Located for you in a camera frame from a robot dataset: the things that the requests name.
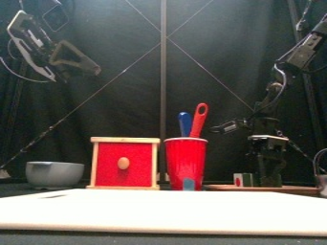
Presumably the red utensil handle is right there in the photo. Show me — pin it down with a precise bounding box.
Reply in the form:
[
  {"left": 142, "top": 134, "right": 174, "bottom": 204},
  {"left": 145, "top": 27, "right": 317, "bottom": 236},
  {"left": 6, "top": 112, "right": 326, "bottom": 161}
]
[{"left": 189, "top": 102, "right": 211, "bottom": 139}]

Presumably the red wooden drawer box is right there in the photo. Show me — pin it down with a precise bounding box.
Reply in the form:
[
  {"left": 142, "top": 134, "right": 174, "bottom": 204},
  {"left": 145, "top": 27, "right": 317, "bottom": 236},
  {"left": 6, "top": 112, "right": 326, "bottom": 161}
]
[{"left": 86, "top": 136, "right": 163, "bottom": 191}]

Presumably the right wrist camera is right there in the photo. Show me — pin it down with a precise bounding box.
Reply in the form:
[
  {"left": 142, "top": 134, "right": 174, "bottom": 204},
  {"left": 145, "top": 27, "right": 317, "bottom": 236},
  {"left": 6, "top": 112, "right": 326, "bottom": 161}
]
[{"left": 209, "top": 118, "right": 253, "bottom": 135}]

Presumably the grey container with wire handle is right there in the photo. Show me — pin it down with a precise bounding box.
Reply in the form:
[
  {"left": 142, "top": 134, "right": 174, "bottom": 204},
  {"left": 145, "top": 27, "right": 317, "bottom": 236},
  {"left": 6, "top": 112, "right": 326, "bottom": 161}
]
[{"left": 313, "top": 147, "right": 327, "bottom": 198}]

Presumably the red plastic cup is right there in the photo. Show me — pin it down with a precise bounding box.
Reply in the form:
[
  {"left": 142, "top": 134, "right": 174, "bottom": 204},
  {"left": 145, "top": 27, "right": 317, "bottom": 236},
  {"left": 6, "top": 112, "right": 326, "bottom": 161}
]
[{"left": 163, "top": 137, "right": 210, "bottom": 191}]

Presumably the white cutting board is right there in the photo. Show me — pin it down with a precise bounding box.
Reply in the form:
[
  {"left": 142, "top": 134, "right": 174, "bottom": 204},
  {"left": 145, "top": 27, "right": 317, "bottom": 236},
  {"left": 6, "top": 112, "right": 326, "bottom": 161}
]
[{"left": 0, "top": 188, "right": 327, "bottom": 238}]

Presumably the thin diagonal brace wire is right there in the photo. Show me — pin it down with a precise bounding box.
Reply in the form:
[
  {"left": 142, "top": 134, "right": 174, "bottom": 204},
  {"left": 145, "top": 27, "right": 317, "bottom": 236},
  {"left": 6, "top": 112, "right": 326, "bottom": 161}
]
[
  {"left": 0, "top": 0, "right": 217, "bottom": 169},
  {"left": 125, "top": 0, "right": 255, "bottom": 112}
]

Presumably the tan wooden plate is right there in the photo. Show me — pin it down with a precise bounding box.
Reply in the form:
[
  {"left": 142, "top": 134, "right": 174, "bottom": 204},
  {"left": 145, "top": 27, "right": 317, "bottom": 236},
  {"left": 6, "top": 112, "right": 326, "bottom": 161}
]
[{"left": 203, "top": 184, "right": 322, "bottom": 197}]

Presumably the small white object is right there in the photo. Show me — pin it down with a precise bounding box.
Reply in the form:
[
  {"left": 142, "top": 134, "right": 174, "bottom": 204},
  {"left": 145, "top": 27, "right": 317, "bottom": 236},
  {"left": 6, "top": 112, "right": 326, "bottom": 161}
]
[{"left": 0, "top": 167, "right": 14, "bottom": 181}]

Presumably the grey bowl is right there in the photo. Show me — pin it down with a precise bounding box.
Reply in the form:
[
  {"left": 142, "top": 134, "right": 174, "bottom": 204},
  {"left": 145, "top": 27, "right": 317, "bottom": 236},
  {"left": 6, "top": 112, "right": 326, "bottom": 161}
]
[{"left": 24, "top": 161, "right": 86, "bottom": 190}]

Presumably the blue tape piece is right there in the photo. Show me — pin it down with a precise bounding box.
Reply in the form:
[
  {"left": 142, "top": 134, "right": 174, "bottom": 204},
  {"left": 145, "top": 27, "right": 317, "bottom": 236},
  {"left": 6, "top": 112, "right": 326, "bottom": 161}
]
[{"left": 182, "top": 177, "right": 197, "bottom": 191}]

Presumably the black backdrop cloth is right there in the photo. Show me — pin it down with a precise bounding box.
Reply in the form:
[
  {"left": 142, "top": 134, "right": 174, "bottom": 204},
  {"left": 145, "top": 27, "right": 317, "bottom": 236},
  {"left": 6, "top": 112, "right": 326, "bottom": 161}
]
[{"left": 0, "top": 0, "right": 327, "bottom": 187}]

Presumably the grey vertical frame pole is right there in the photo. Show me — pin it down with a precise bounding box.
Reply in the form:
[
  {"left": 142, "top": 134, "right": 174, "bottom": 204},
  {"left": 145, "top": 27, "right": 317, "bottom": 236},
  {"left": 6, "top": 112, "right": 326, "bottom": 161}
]
[{"left": 159, "top": 0, "right": 169, "bottom": 184}]

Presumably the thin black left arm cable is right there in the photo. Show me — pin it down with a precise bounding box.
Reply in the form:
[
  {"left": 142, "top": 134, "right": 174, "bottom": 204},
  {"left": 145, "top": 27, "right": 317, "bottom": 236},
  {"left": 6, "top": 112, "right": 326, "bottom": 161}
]
[{"left": 0, "top": 56, "right": 55, "bottom": 84}]

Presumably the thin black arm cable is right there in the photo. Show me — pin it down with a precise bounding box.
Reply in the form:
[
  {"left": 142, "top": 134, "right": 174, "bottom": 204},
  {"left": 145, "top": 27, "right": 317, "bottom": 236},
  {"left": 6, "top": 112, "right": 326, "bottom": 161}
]
[
  {"left": 271, "top": 61, "right": 289, "bottom": 108},
  {"left": 0, "top": 56, "right": 55, "bottom": 84}
]

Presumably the blue utensil handle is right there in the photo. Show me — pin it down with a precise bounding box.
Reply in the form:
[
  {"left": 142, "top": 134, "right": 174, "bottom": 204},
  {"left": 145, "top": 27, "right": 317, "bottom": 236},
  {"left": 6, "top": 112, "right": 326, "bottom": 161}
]
[{"left": 177, "top": 111, "right": 194, "bottom": 139}]

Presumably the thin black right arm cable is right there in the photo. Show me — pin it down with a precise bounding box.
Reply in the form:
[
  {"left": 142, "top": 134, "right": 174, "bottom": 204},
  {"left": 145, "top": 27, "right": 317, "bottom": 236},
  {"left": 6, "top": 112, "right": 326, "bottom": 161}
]
[{"left": 271, "top": 61, "right": 289, "bottom": 108}]

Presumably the black slanted frame strut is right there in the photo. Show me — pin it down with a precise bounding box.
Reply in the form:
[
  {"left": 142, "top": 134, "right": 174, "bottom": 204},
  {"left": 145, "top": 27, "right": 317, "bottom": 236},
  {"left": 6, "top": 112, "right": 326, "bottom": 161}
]
[{"left": 285, "top": 0, "right": 327, "bottom": 157}]

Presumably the toy sushi roll piece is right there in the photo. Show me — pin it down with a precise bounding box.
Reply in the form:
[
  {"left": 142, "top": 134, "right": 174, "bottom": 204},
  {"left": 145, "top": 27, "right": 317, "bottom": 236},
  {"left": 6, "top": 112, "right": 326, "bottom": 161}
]
[{"left": 233, "top": 172, "right": 255, "bottom": 189}]

